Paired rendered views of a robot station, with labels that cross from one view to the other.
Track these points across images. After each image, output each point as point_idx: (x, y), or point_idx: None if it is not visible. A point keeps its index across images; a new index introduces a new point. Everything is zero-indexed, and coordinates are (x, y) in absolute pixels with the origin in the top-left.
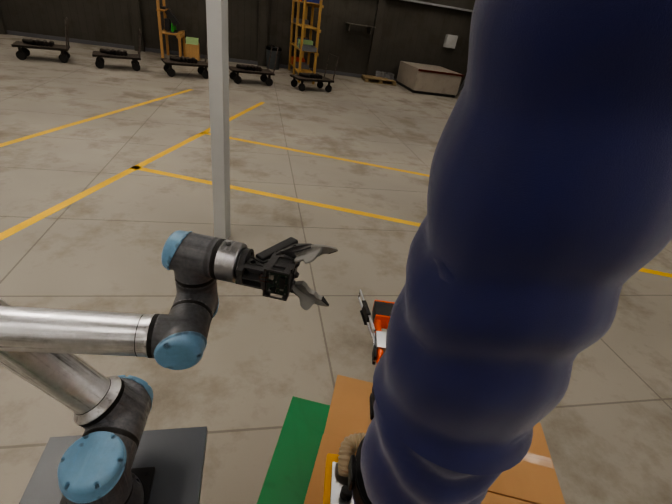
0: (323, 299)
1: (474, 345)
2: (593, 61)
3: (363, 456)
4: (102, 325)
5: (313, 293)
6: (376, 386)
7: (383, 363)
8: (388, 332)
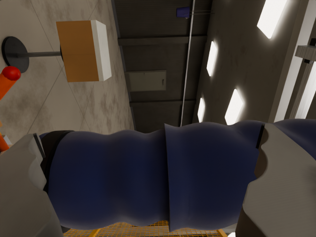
0: (41, 145)
1: None
2: None
3: (84, 225)
4: None
5: (43, 178)
6: (174, 226)
7: (186, 214)
8: (226, 221)
